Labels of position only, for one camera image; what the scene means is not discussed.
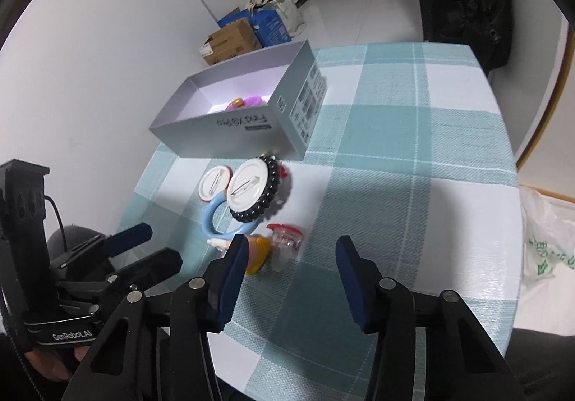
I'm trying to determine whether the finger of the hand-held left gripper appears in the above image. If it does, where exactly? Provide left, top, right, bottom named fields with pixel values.
left=96, top=247, right=183, bottom=295
left=49, top=223, right=153, bottom=281

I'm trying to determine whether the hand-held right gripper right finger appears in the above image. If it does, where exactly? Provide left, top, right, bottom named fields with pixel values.
left=336, top=234, right=526, bottom=401

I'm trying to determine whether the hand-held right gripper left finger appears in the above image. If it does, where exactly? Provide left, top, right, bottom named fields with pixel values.
left=60, top=234, right=249, bottom=401

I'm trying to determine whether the orange yellow trinket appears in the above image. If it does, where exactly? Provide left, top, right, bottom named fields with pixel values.
left=245, top=236, right=274, bottom=276

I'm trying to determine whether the light blue ring bangle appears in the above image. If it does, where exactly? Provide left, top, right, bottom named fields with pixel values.
left=201, top=193, right=261, bottom=245

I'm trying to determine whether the large white pin badge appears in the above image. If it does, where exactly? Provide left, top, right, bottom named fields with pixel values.
left=227, top=158, right=270, bottom=210

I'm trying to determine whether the small white pin badge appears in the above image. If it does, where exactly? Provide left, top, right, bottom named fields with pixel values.
left=199, top=165, right=233, bottom=204

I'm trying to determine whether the black bead bracelet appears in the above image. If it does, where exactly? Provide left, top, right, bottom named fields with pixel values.
left=229, top=153, right=289, bottom=224

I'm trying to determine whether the grey cardboard box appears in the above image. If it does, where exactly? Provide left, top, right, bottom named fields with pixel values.
left=148, top=39, right=328, bottom=160

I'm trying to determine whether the person's left hand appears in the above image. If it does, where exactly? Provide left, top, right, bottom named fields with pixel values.
left=24, top=340, right=93, bottom=379

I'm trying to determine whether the teal white plaid tablecloth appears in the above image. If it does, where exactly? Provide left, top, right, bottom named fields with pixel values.
left=119, top=41, right=524, bottom=401

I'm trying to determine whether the white green plastic bag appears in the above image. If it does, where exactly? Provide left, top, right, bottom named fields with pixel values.
left=519, top=185, right=575, bottom=334

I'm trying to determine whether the person's dark clothing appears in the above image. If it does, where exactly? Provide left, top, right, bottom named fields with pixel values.
left=507, top=328, right=575, bottom=401

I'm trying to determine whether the brown cardboard box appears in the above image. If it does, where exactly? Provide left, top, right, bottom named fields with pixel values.
left=199, top=19, right=262, bottom=67

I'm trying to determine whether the blue cardboard box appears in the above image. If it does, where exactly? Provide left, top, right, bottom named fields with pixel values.
left=218, top=8, right=293, bottom=47

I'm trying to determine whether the white tote bag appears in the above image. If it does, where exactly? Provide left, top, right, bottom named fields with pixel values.
left=245, top=0, right=307, bottom=40

